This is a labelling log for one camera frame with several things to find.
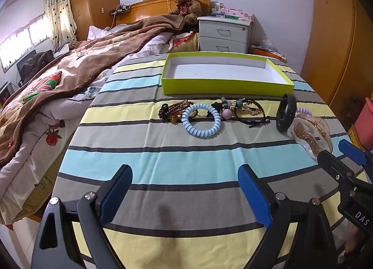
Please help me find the blue spiral hair tie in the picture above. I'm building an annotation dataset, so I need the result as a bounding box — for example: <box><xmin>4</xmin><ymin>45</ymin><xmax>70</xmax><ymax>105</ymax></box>
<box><xmin>181</xmin><ymin>103</ymin><xmax>222</xmax><ymax>140</ymax></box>

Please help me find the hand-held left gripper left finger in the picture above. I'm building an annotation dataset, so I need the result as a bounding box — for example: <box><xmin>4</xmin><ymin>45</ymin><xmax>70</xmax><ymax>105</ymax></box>
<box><xmin>31</xmin><ymin>164</ymin><xmax>134</xmax><ymax>269</ymax></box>

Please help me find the orange storage box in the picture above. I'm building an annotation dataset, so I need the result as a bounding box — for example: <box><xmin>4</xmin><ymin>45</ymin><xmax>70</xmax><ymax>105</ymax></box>
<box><xmin>251</xmin><ymin>46</ymin><xmax>287</xmax><ymax>64</ymax></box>

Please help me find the pink bucket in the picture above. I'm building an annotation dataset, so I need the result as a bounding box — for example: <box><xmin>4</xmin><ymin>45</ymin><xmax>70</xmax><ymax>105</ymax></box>
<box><xmin>356</xmin><ymin>97</ymin><xmax>373</xmax><ymax>153</ymax></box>

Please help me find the window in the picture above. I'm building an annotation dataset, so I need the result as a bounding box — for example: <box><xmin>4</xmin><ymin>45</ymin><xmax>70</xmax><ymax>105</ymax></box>
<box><xmin>0</xmin><ymin>14</ymin><xmax>54</xmax><ymax>74</ymax></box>

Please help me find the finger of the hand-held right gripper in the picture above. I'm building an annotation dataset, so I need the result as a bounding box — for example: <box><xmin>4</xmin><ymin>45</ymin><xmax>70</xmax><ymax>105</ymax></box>
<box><xmin>317</xmin><ymin>150</ymin><xmax>373</xmax><ymax>196</ymax></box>
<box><xmin>338</xmin><ymin>139</ymin><xmax>373</xmax><ymax>170</ymax></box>

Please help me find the brown teddy bear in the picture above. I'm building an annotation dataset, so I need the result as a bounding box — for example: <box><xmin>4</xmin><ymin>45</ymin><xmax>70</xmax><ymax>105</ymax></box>
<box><xmin>168</xmin><ymin>0</ymin><xmax>203</xmax><ymax>26</ymax></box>

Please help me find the dark red bead bracelet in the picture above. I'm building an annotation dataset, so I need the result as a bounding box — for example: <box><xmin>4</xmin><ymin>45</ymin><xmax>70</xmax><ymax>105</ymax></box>
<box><xmin>159</xmin><ymin>100</ymin><xmax>201</xmax><ymax>125</ymax></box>

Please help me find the green cardboard box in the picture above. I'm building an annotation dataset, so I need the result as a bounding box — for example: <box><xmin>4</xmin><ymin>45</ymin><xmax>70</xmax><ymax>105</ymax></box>
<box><xmin>161</xmin><ymin>51</ymin><xmax>295</xmax><ymax>96</ymax></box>

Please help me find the pink floral box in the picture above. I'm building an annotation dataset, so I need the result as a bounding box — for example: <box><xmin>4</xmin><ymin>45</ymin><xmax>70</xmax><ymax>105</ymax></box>
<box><xmin>223</xmin><ymin>7</ymin><xmax>256</xmax><ymax>22</ymax></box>

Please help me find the white floral quilt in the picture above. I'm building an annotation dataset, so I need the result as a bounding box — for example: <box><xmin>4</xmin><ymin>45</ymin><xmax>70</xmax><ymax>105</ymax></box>
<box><xmin>0</xmin><ymin>25</ymin><xmax>175</xmax><ymax>226</ymax></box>

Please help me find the clear hair claw clip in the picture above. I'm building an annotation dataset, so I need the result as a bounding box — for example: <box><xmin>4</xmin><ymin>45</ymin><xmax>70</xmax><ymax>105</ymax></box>
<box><xmin>287</xmin><ymin>113</ymin><xmax>333</xmax><ymax>160</ymax></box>

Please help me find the striped tablecloth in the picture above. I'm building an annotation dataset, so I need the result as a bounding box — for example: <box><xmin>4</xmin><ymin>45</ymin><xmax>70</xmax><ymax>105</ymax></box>
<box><xmin>52</xmin><ymin>52</ymin><xmax>373</xmax><ymax>269</ymax></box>

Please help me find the patterned curtain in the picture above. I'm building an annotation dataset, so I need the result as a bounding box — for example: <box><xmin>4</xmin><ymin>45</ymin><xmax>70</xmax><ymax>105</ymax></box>
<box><xmin>43</xmin><ymin>0</ymin><xmax>78</xmax><ymax>52</ymax></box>

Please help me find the person's right hand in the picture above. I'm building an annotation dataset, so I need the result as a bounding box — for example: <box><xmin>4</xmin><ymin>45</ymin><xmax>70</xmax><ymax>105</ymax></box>
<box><xmin>339</xmin><ymin>222</ymin><xmax>368</xmax><ymax>264</ymax></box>

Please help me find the black hair tie pink ball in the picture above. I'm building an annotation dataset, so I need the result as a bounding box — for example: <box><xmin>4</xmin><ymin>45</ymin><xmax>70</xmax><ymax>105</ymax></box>
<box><xmin>204</xmin><ymin>97</ymin><xmax>234</xmax><ymax>121</ymax></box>

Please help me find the wooden headboard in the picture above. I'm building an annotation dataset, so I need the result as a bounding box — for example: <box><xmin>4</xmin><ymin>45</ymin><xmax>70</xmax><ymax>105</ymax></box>
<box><xmin>112</xmin><ymin>0</ymin><xmax>212</xmax><ymax>29</ymax></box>

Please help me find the black wristband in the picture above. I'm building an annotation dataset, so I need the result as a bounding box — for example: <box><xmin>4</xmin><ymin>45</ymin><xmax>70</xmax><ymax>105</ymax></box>
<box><xmin>276</xmin><ymin>93</ymin><xmax>298</xmax><ymax>133</ymax></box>

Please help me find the brown blanket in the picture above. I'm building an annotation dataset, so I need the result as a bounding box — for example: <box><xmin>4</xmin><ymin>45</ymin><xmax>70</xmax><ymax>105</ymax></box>
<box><xmin>0</xmin><ymin>14</ymin><xmax>187</xmax><ymax>167</ymax></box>

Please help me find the dark bag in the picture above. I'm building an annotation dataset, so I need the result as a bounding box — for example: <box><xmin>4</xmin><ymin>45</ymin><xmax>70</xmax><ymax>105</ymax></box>
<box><xmin>17</xmin><ymin>50</ymin><xmax>56</xmax><ymax>86</ymax></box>

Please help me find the power strip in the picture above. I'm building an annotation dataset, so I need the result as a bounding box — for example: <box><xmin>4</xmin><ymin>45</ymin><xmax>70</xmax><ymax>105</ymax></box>
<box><xmin>109</xmin><ymin>5</ymin><xmax>133</xmax><ymax>14</ymax></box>

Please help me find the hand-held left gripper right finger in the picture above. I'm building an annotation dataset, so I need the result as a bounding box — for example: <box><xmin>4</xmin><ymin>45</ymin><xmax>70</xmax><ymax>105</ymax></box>
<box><xmin>237</xmin><ymin>164</ymin><xmax>338</xmax><ymax>269</ymax></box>

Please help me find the red patterned pillow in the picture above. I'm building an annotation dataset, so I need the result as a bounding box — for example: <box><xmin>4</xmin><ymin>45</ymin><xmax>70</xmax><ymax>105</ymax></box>
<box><xmin>170</xmin><ymin>31</ymin><xmax>201</xmax><ymax>53</ymax></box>

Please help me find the white nightstand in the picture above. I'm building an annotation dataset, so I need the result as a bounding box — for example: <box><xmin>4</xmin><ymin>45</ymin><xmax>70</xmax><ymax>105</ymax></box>
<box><xmin>197</xmin><ymin>15</ymin><xmax>252</xmax><ymax>54</ymax></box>

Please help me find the wooden wardrobe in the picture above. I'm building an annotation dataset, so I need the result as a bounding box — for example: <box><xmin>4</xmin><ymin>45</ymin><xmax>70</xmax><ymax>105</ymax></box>
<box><xmin>300</xmin><ymin>0</ymin><xmax>373</xmax><ymax>118</ymax></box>

